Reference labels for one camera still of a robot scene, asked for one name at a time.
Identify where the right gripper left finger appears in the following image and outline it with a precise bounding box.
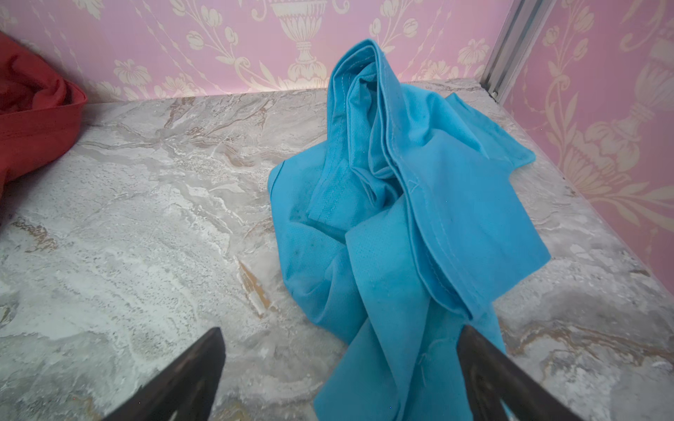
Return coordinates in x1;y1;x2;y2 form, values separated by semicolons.
105;327;226;421

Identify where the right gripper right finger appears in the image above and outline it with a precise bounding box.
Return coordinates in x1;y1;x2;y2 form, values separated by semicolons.
457;326;580;421

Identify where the turquoise blue cloth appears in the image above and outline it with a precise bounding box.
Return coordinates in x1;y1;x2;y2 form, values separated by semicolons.
268;40;550;420

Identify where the dark red cloth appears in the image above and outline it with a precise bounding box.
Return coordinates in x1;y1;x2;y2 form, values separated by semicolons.
1;33;88;186

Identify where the right corner aluminium post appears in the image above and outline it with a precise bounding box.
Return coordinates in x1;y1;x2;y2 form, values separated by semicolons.
479;0;556;105

